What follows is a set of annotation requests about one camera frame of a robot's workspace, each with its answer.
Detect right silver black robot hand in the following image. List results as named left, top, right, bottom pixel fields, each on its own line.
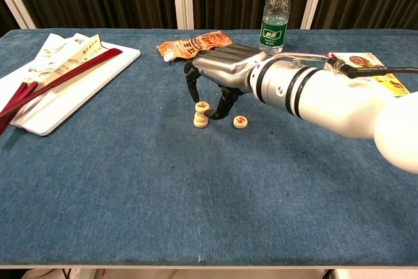
left=183, top=42, right=268, bottom=122

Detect orange spouted snack pouch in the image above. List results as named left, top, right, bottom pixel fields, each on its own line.
left=156, top=30, right=233, bottom=63

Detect clear water bottle green label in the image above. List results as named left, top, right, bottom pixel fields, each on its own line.
left=259, top=0, right=292, bottom=55

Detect white rectangular tray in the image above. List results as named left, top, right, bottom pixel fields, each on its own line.
left=0, top=32, right=141, bottom=137

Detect blue table cloth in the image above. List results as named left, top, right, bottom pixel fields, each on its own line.
left=0, top=28, right=418, bottom=267

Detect cookie box red and yellow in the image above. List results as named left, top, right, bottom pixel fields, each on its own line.
left=326, top=51, right=411, bottom=99

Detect paper folding fan red ribs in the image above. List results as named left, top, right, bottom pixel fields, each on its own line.
left=0, top=32, right=124, bottom=136

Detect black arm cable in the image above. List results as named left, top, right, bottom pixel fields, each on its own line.
left=279, top=50, right=418, bottom=79

